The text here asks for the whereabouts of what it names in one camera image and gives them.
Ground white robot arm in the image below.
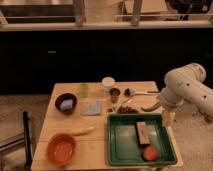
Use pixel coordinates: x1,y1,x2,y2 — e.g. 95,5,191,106
157,63,213,127

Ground dark brown bowl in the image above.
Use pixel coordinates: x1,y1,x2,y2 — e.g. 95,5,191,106
55,93,77,115

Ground red bowl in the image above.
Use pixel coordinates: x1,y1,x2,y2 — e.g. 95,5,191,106
46,133,76,167

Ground green pepper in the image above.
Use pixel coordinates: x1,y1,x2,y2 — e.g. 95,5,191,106
141,101,161,112

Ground brown wooden block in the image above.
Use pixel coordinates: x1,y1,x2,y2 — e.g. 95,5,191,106
136,122,150,145

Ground orange round fruit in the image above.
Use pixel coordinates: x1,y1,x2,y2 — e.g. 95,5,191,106
143,146,159,161

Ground spoon with dark head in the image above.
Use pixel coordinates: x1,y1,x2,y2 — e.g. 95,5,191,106
124,88,159,97

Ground pile of brown nuts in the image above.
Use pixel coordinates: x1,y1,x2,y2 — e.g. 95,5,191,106
117,106,139,114

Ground green plastic tray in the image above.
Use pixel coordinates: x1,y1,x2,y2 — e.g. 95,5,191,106
107,114,177,166

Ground metal cup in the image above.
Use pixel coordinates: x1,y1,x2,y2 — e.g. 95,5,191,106
110,88,120,103

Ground white cup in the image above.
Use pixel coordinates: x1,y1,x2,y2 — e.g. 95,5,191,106
102,77,115,92

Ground yellow banana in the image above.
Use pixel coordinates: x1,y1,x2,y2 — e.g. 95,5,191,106
71,126,95,136

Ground green translucent cup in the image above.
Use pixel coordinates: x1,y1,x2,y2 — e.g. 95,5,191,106
79,83,89,98

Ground wooden table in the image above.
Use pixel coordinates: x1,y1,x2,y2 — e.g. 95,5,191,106
30,80,184,171

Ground blue sponge block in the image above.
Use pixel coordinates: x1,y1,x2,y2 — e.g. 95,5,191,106
60,99,73,111

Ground black pole stand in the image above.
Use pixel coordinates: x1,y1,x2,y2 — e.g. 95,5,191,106
23,111,32,170

